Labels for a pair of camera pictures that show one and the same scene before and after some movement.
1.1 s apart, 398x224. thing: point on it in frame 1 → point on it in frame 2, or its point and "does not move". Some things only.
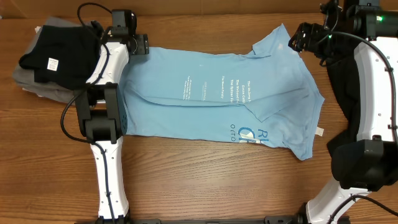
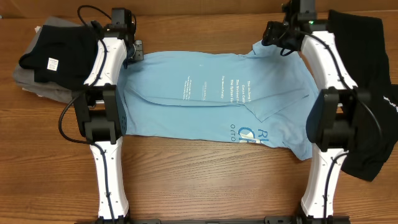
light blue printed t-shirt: x=263 y=98 does not move
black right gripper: x=304 y=37 → x=272 y=34
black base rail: x=242 y=220 does not move
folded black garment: x=64 y=56 does not move
